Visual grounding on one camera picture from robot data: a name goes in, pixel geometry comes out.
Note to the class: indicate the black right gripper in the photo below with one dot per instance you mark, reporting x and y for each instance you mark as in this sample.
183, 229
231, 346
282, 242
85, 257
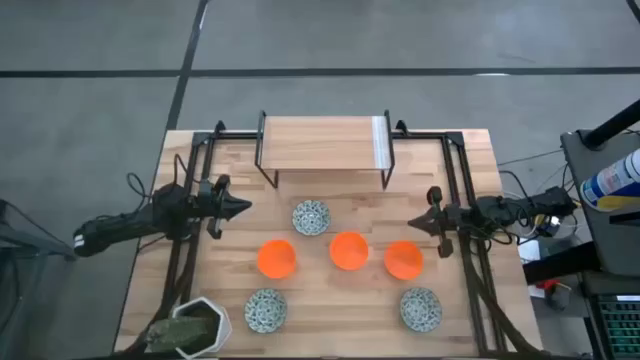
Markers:
457, 219

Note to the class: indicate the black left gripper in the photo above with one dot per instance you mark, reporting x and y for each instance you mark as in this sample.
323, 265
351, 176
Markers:
212, 202

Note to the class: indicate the orange plastic mini bowl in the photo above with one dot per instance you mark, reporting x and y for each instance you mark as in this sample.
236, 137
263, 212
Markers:
349, 251
403, 260
276, 259

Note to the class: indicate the blue white patterned mini bowl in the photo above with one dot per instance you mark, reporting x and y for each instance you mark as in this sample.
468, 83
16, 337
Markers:
311, 217
265, 310
421, 309

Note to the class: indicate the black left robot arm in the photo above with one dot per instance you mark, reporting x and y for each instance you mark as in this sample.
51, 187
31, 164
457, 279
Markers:
120, 225

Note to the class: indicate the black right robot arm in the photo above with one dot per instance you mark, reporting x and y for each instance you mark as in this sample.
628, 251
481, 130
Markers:
530, 205

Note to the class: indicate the white paper sheet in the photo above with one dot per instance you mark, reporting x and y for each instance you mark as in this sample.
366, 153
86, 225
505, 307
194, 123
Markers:
530, 250

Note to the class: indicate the white hexagonal plant pot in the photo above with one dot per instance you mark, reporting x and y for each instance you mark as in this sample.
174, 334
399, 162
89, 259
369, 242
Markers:
221, 325

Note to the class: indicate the small red object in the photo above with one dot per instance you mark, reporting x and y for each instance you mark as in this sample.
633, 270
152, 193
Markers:
550, 285

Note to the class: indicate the black cart base bar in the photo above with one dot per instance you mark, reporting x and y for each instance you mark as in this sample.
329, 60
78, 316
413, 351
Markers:
560, 262

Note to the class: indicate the green potted plant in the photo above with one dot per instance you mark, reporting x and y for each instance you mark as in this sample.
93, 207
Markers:
180, 332

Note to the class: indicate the grey equipment cart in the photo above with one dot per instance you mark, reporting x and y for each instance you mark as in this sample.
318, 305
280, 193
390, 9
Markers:
600, 235

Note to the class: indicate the white blue spray can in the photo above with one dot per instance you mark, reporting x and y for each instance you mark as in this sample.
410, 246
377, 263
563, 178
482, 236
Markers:
612, 180

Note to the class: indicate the grey metal stand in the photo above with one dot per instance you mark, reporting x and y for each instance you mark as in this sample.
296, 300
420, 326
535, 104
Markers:
30, 245

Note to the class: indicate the black pole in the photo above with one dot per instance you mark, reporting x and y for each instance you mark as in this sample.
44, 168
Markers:
615, 125

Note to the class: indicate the green lit keyboard device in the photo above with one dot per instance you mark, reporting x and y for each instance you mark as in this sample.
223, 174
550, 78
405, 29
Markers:
620, 325

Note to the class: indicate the wooden shelf with black frame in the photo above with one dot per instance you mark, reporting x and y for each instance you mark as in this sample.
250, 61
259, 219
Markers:
320, 142

